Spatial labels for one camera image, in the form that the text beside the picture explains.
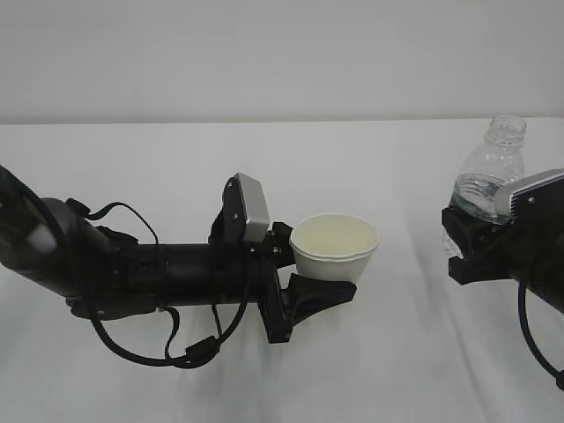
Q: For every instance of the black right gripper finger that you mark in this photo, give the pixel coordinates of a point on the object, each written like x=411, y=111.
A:
x=468, y=233

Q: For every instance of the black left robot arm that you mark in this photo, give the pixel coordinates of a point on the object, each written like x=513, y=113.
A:
x=61, y=246

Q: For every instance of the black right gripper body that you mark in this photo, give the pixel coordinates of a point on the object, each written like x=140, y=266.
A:
x=529, y=252

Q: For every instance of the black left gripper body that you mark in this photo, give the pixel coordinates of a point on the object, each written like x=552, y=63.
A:
x=246, y=269

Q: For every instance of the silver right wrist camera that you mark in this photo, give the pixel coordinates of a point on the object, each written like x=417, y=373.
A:
x=535, y=197

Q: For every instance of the clear plastic water bottle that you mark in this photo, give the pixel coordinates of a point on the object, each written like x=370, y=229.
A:
x=496, y=162

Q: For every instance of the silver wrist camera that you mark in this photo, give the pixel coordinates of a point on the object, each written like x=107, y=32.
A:
x=535, y=197
x=245, y=211

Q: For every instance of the white paper cup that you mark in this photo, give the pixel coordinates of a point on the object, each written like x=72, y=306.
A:
x=333, y=247

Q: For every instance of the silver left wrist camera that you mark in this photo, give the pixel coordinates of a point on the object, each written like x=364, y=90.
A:
x=245, y=211

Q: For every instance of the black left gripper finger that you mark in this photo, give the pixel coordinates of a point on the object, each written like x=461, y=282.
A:
x=309, y=296
x=281, y=246

